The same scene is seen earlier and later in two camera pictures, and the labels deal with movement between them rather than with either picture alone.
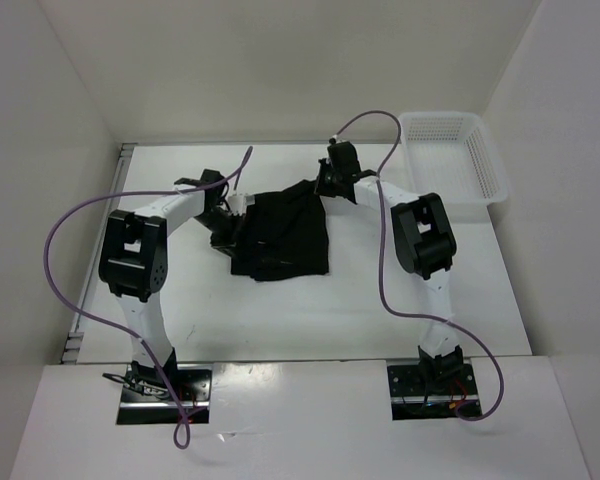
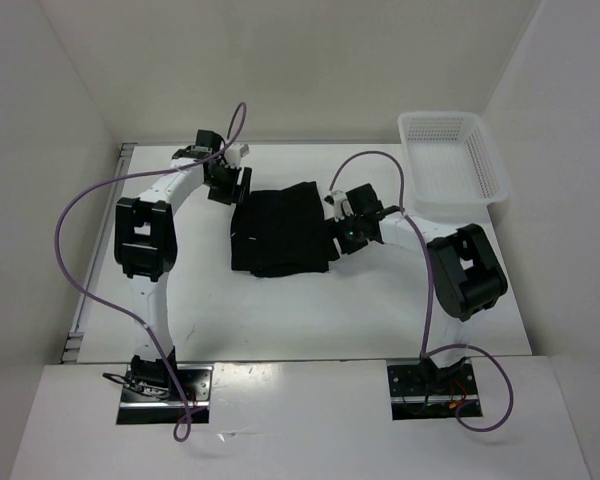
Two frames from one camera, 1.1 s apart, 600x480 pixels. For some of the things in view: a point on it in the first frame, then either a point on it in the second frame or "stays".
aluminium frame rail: x=93 y=272 stays
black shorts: x=283 y=233 stays
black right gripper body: x=327 y=180 → x=348 y=232
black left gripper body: x=223 y=227 → x=224 y=185
